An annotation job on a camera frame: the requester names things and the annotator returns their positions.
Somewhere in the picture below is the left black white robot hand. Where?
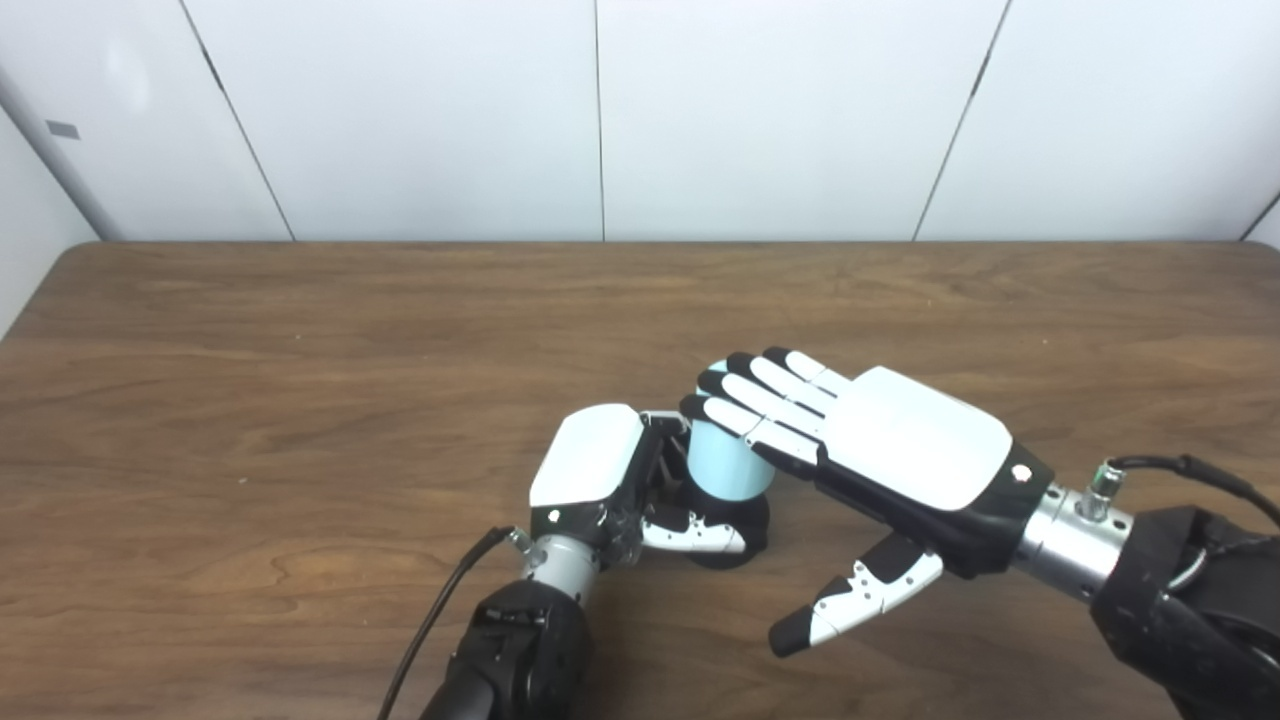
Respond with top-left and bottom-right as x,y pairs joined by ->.
528,403 -> 749,571

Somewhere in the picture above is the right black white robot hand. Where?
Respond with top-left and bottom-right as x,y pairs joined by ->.
679,347 -> 1056,659

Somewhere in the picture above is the light blue cylinder cup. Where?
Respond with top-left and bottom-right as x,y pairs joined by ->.
686,362 -> 777,499

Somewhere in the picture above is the black funnel-shaped nozzle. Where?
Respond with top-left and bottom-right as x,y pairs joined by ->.
655,470 -> 772,571

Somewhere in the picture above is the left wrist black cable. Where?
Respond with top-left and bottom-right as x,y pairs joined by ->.
377,526 -> 549,720

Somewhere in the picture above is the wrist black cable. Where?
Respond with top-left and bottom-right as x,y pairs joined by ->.
1075,455 -> 1280,531
377,526 -> 549,720

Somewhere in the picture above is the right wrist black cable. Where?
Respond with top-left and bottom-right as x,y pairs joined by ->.
1075,455 -> 1280,531

